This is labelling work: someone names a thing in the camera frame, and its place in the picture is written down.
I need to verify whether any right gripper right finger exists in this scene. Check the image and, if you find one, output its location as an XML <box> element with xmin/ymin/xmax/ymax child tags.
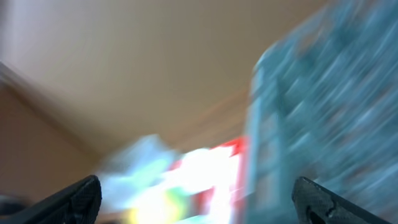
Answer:
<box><xmin>292</xmin><ymin>177</ymin><xmax>390</xmax><ymax>224</ymax></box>

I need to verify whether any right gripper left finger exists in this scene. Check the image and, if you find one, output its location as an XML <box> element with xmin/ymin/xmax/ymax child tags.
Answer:
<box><xmin>1</xmin><ymin>175</ymin><xmax>102</xmax><ymax>224</ymax></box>

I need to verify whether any yellow plastic cup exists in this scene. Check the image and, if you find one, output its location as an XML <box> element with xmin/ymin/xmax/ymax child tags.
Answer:
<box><xmin>124</xmin><ymin>193</ymin><xmax>174</xmax><ymax>224</ymax></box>

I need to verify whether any white napkin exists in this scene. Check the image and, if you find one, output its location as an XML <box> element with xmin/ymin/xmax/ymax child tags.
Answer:
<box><xmin>96</xmin><ymin>134</ymin><xmax>240</xmax><ymax>215</ymax></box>

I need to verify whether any green plastic bowl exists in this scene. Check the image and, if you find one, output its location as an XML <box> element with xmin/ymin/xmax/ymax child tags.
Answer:
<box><xmin>164</xmin><ymin>187</ymin><xmax>191</xmax><ymax>223</ymax></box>

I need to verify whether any grey dishwasher rack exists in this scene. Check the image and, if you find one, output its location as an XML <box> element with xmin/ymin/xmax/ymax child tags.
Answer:
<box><xmin>243</xmin><ymin>0</ymin><xmax>397</xmax><ymax>223</ymax></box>

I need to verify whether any red serving tray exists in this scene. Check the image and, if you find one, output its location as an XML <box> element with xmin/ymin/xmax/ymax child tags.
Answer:
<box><xmin>167</xmin><ymin>137</ymin><xmax>247</xmax><ymax>224</ymax></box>

